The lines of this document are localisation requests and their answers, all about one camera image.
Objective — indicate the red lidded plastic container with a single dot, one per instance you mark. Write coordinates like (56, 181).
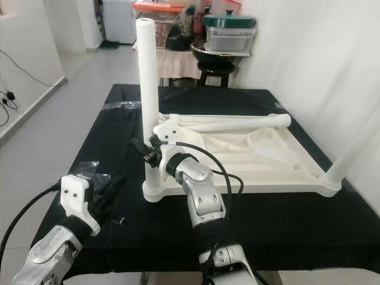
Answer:
(228, 6)

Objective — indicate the black metal wok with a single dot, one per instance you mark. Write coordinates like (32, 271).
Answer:
(214, 53)

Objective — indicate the white chest freezer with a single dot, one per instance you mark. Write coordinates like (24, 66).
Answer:
(117, 21)

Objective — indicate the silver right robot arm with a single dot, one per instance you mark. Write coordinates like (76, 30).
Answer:
(205, 199)

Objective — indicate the clear plastic bag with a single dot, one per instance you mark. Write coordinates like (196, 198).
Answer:
(122, 105)

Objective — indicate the green pot lid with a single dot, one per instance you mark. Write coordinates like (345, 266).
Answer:
(230, 21)

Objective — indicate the translucent storage box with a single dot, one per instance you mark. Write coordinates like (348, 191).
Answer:
(231, 38)

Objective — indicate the white plastic table top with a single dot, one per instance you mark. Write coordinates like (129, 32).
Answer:
(273, 166)

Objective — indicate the red printed carton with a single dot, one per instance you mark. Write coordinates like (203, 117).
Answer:
(167, 35)

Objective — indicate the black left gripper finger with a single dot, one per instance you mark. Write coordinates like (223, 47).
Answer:
(114, 212)
(116, 187)

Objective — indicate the orange plastic lid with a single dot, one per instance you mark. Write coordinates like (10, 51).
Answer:
(169, 7)

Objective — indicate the clear plastic wrap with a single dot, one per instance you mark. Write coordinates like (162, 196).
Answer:
(95, 165)

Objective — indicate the grey tape piece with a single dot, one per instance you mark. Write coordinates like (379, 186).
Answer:
(278, 105)

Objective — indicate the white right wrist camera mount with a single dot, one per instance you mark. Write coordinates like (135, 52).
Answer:
(169, 130)

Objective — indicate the pink towel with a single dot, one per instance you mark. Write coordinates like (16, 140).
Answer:
(178, 62)

